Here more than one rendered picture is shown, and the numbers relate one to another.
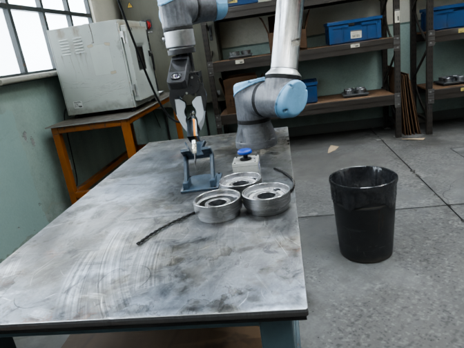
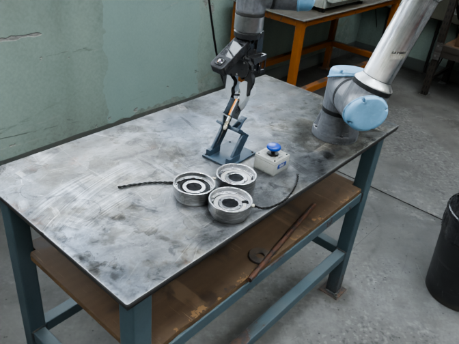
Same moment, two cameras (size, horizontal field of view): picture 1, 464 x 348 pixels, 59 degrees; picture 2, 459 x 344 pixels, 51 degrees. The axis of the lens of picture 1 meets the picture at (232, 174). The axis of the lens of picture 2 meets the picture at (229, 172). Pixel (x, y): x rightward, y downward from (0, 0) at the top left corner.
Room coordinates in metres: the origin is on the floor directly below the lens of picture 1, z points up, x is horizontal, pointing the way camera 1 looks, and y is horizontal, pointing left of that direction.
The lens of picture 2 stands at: (0.00, -0.53, 1.50)
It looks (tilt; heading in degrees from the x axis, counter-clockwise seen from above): 32 degrees down; 29
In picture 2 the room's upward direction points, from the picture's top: 6 degrees clockwise
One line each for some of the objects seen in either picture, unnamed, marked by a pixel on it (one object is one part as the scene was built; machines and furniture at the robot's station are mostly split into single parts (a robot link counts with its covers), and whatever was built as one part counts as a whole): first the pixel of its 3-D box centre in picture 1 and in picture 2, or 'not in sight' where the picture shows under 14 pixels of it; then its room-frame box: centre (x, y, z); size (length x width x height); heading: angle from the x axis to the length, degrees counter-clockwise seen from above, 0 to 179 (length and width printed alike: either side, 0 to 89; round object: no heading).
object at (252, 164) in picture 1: (246, 166); (272, 159); (1.10, -0.04, 0.82); 0.08 x 0.07 x 0.05; 171
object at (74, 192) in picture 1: (133, 149); (315, 48); (3.58, 0.84, 0.39); 1.50 x 0.62 x 0.78; 171
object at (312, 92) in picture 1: (293, 92); not in sight; (4.48, -0.79, 0.56); 0.52 x 0.38 x 0.22; 78
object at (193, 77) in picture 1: (186, 72); (246, 53); (1.10, 0.08, 1.10); 0.09 x 0.08 x 0.12; 174
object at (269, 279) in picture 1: (187, 185); (222, 148); (1.10, 0.13, 0.79); 1.20 x 0.60 x 0.02; 171
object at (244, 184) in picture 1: (241, 186); (235, 180); (0.94, -0.02, 0.82); 0.10 x 0.10 x 0.04
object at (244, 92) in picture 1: (252, 98); (345, 87); (1.42, -0.11, 0.97); 0.13 x 0.12 x 0.14; 40
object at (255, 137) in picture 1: (255, 130); (337, 120); (1.42, -0.10, 0.85); 0.15 x 0.15 x 0.10
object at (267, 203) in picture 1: (266, 199); (229, 205); (0.83, -0.07, 0.82); 0.10 x 0.10 x 0.04
